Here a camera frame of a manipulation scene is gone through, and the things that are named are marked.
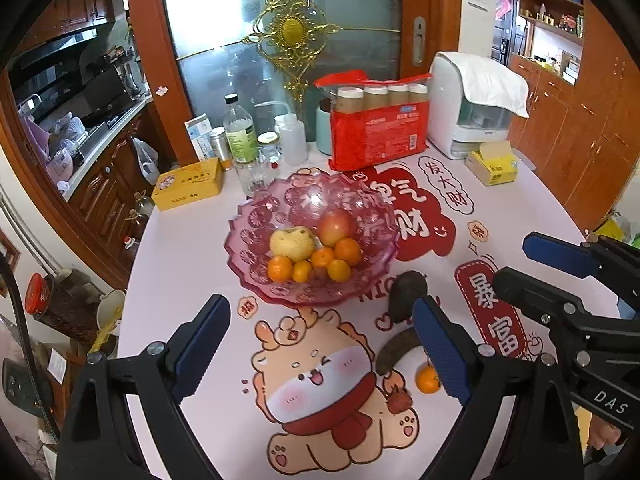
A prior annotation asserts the dark cucumber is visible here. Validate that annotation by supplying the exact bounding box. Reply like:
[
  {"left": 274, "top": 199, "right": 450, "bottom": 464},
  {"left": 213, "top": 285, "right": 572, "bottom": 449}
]
[{"left": 376, "top": 329, "right": 423, "bottom": 376}]

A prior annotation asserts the red bottle multipack wrapper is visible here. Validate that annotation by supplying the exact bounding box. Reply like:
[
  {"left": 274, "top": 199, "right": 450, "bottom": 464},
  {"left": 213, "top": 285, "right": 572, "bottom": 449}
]
[{"left": 314, "top": 69, "right": 433, "bottom": 172}]

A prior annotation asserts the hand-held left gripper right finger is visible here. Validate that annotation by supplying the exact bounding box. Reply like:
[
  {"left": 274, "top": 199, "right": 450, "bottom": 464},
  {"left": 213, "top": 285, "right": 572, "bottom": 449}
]
[{"left": 411, "top": 294, "right": 586, "bottom": 480}]

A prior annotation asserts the dark entrance door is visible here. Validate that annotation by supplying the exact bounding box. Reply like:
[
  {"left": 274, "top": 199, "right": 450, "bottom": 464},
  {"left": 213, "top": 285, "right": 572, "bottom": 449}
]
[{"left": 492, "top": 0, "right": 521, "bottom": 66}]

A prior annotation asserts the blue white carton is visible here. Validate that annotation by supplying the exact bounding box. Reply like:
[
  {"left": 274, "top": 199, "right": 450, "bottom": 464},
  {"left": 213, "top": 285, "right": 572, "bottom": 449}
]
[{"left": 184, "top": 115, "right": 221, "bottom": 162}]

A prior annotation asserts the yellow green bag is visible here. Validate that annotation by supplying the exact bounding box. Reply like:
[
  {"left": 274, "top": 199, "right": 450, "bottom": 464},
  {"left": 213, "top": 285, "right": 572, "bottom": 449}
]
[{"left": 592, "top": 215, "right": 640, "bottom": 246}]

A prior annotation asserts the teal canister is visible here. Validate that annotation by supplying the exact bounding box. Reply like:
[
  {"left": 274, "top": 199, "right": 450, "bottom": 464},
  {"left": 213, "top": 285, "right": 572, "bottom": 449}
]
[{"left": 315, "top": 100, "right": 335, "bottom": 157}]

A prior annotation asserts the white enamel pot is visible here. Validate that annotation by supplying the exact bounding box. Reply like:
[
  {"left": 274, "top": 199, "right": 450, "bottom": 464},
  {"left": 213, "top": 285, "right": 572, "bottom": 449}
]
[{"left": 96, "top": 287, "right": 126, "bottom": 336}]

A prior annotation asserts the pink plastic bag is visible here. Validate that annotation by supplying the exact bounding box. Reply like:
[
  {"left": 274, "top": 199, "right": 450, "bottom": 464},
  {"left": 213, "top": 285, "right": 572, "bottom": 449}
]
[{"left": 20, "top": 110, "right": 86, "bottom": 181}]

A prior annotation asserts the frosted glass sliding door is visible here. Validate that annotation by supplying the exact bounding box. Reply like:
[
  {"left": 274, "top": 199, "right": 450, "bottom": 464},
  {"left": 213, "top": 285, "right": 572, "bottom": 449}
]
[{"left": 160, "top": 0, "right": 403, "bottom": 143}]

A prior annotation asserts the white squeeze bottle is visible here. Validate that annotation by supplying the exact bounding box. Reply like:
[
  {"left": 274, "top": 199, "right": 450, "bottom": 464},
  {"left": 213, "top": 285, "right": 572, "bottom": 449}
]
[{"left": 274, "top": 114, "right": 307, "bottom": 166}]

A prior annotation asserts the wooden sideboard cabinet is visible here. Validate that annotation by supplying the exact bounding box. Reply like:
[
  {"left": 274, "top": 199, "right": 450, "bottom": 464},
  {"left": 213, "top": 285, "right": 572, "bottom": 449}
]
[{"left": 507, "top": 55, "right": 640, "bottom": 231}]

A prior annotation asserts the pink glass fruit bowl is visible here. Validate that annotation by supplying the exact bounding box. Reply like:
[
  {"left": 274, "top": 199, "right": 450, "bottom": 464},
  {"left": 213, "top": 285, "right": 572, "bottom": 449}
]
[{"left": 223, "top": 172, "right": 401, "bottom": 307}]

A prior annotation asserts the clear bottle green label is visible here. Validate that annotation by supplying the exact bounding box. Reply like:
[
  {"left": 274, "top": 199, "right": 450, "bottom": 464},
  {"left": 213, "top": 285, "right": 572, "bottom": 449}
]
[{"left": 223, "top": 94, "right": 258, "bottom": 171}]

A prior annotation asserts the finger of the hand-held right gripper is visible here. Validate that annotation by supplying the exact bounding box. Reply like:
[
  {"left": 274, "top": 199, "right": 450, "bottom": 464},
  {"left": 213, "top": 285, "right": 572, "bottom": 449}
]
[
  {"left": 492, "top": 267, "right": 603, "bottom": 331},
  {"left": 522, "top": 232, "right": 608, "bottom": 278}
]

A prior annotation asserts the gold door ornament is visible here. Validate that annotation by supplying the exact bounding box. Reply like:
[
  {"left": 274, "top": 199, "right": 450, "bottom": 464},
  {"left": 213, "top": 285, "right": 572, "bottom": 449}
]
[{"left": 241, "top": 0, "right": 401, "bottom": 103}]

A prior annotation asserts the white cloth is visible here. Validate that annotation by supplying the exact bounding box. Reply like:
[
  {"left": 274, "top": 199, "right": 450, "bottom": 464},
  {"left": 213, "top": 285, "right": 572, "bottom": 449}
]
[{"left": 445, "top": 52, "right": 531, "bottom": 119}]

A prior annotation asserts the clear drinking glass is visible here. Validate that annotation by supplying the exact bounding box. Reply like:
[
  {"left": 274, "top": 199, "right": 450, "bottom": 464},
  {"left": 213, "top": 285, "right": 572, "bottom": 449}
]
[{"left": 235, "top": 152, "right": 273, "bottom": 196}]

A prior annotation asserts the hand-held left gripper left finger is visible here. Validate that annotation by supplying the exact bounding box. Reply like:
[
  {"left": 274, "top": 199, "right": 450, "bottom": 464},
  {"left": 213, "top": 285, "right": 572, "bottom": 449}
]
[{"left": 55, "top": 294, "right": 232, "bottom": 480}]

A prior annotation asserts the wooden wall shelf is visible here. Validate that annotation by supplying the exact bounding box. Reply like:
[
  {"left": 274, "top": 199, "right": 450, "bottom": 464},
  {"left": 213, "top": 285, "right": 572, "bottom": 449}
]
[{"left": 517, "top": 0, "right": 586, "bottom": 46}]

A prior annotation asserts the silver door handle plate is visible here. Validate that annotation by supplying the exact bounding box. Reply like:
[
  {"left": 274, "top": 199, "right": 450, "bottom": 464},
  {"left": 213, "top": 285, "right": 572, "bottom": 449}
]
[{"left": 411, "top": 16, "right": 427, "bottom": 67}]

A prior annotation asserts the yellow soft tissue pack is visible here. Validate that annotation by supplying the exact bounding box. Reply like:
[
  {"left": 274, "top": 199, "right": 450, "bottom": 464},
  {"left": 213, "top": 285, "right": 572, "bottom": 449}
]
[{"left": 465, "top": 141, "right": 521, "bottom": 187}]

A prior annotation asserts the red lid dark jar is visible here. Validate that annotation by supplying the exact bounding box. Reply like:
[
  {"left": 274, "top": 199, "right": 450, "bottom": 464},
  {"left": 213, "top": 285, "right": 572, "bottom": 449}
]
[{"left": 24, "top": 272, "right": 96, "bottom": 346}]

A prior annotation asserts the metal can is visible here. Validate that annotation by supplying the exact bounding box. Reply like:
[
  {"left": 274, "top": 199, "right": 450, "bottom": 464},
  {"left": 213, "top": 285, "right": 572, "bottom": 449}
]
[{"left": 209, "top": 127, "right": 231, "bottom": 161}]

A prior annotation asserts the wooden kitchen cabinet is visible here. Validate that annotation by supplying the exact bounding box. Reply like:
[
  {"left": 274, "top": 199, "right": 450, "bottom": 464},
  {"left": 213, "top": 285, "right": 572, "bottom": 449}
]
[{"left": 65, "top": 105, "right": 166, "bottom": 271}]

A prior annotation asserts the white plastic bag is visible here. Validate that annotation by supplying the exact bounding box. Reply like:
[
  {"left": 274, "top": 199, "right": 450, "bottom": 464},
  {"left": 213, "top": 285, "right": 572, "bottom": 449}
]
[{"left": 131, "top": 135, "right": 161, "bottom": 186}]

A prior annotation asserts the yellow pear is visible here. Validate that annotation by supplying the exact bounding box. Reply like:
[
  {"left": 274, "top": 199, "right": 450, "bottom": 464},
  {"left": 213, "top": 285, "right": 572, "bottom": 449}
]
[{"left": 270, "top": 226, "right": 316, "bottom": 263}]

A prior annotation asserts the dark green avocado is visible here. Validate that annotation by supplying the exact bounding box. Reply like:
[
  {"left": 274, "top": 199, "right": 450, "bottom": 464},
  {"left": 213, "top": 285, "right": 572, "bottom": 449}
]
[{"left": 389, "top": 270, "right": 429, "bottom": 323}]

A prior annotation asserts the small glass jar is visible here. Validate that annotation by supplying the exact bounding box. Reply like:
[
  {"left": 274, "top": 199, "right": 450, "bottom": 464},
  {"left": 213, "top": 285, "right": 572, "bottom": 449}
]
[{"left": 257, "top": 131, "right": 280, "bottom": 163}]

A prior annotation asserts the person's right hand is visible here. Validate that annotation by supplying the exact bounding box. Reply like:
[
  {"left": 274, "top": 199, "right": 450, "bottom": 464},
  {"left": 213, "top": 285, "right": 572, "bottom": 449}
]
[{"left": 587, "top": 412, "right": 628, "bottom": 453}]

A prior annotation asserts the red apple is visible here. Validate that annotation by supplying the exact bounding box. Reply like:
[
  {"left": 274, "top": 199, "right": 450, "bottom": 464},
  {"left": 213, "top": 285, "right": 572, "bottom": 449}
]
[{"left": 319, "top": 210, "right": 353, "bottom": 247}]

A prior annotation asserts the yellow cardboard tissue box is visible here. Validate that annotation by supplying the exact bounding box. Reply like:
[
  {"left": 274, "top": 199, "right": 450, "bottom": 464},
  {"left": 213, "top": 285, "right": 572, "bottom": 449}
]
[{"left": 151, "top": 157, "right": 224, "bottom": 212}]

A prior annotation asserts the black range hood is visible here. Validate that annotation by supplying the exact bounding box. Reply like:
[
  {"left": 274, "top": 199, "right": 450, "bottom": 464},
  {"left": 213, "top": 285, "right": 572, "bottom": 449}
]
[{"left": 10, "top": 30, "right": 116, "bottom": 111}]

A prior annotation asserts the white countertop appliance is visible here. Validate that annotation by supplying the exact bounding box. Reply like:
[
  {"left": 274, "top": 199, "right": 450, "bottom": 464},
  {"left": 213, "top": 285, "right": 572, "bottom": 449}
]
[{"left": 430, "top": 51, "right": 516, "bottom": 160}]

